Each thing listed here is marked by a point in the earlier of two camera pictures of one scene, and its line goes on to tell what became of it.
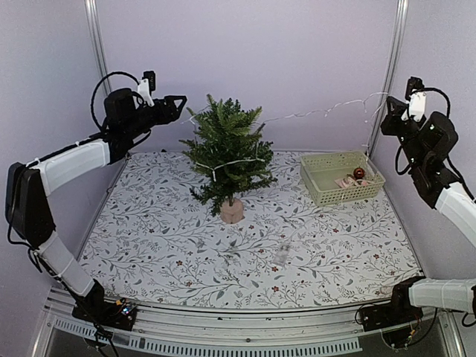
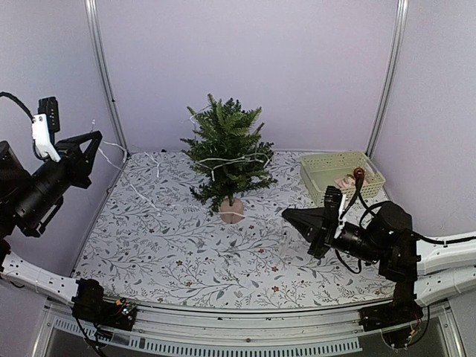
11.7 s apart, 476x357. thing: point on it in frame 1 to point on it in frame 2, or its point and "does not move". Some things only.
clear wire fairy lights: x=372 y=100 to x=210 y=164
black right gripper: x=396 y=108 to x=309 y=222
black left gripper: x=170 y=107 to x=73 y=145
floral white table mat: x=155 y=242 does not move
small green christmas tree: x=228 y=160 does not move
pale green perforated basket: x=341 y=178 does not move
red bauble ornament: x=358 y=172 does not move
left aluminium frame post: x=94 y=20 does not move
